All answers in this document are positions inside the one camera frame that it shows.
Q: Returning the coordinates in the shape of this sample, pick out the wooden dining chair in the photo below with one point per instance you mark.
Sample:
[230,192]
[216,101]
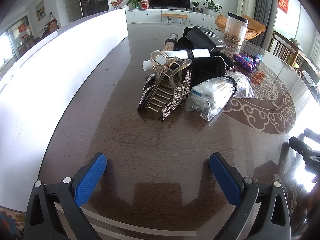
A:
[288,52]

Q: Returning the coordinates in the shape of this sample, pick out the purple toy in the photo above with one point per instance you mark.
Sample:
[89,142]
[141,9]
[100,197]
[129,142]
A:
[248,62]

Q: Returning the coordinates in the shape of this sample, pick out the clear plastic jar with snacks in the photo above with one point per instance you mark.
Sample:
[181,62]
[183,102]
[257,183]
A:
[236,29]

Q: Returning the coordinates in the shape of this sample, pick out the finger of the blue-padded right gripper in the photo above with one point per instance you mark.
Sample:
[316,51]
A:
[312,135]
[303,149]

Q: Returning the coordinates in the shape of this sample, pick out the red flower vase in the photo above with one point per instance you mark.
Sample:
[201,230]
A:
[116,3]

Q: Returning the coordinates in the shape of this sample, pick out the white tv cabinet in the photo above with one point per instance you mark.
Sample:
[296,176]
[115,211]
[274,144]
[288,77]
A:
[155,16]

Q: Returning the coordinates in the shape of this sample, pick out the gold tube with hair tie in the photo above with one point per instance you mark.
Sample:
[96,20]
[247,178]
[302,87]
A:
[170,43]

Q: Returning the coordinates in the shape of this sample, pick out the white storage box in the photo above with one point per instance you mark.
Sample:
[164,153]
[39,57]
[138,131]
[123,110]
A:
[38,88]

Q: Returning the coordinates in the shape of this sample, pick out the black odor removing bar box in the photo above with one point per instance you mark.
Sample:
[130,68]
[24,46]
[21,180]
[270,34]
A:
[202,38]

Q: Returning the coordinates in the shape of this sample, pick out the black fuzzy fabric item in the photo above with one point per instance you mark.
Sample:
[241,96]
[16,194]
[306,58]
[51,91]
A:
[204,68]

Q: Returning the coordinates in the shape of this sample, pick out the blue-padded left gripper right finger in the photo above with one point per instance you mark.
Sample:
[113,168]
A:
[272,220]

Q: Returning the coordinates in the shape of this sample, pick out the orange lounge chair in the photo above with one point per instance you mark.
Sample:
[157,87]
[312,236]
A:
[253,28]

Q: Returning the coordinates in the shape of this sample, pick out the framed wall painting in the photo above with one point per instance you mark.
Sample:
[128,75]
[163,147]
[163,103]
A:
[40,11]

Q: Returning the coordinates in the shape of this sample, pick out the potted green plant right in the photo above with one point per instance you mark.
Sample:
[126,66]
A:
[212,8]

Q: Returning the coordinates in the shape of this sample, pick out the rhinestone hair claw clip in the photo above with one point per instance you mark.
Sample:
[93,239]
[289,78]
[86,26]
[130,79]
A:
[168,86]

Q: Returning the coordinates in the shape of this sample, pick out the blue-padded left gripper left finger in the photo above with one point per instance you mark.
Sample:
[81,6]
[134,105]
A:
[42,220]

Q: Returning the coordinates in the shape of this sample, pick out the wooden bench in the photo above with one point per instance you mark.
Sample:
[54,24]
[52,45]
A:
[181,18]

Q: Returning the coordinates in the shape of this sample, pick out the potted green plant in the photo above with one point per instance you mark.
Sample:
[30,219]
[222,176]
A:
[134,4]
[212,8]

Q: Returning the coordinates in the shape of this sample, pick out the red wall hanging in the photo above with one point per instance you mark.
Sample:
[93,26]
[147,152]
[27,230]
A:
[284,5]

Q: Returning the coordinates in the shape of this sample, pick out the grey curtain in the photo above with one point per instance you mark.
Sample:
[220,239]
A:
[265,13]

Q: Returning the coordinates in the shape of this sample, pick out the bag of cotton swabs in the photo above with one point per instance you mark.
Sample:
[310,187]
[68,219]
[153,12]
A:
[211,96]

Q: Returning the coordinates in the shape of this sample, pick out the potted green plant left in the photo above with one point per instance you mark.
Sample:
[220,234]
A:
[134,4]

